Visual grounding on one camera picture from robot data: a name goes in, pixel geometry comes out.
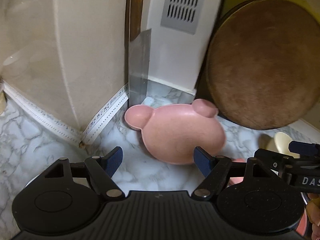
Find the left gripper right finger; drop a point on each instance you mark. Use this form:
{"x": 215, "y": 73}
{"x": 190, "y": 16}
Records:
{"x": 215, "y": 171}

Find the pink round bowl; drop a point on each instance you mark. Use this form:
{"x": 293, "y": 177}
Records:
{"x": 237, "y": 171}

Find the round brown wooden cutting board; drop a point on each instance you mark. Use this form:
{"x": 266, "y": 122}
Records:
{"x": 262, "y": 66}

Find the pink bear-shaped plate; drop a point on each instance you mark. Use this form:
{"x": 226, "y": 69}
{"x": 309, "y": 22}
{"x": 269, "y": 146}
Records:
{"x": 171, "y": 132}

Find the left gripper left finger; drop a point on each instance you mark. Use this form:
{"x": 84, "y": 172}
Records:
{"x": 101, "y": 170}

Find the grey vent grille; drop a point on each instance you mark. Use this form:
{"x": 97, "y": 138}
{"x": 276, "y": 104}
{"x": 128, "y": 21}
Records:
{"x": 182, "y": 15}

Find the cleaver with wooden handle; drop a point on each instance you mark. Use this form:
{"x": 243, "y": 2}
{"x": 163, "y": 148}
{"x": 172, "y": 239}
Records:
{"x": 137, "y": 52}

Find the person's right hand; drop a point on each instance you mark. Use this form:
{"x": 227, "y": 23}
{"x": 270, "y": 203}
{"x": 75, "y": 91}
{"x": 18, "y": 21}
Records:
{"x": 313, "y": 212}

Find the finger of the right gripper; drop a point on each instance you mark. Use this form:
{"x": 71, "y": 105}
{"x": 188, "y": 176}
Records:
{"x": 303, "y": 148}

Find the cream round bowl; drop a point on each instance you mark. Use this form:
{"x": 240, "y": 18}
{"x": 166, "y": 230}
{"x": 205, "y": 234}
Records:
{"x": 280, "y": 143}

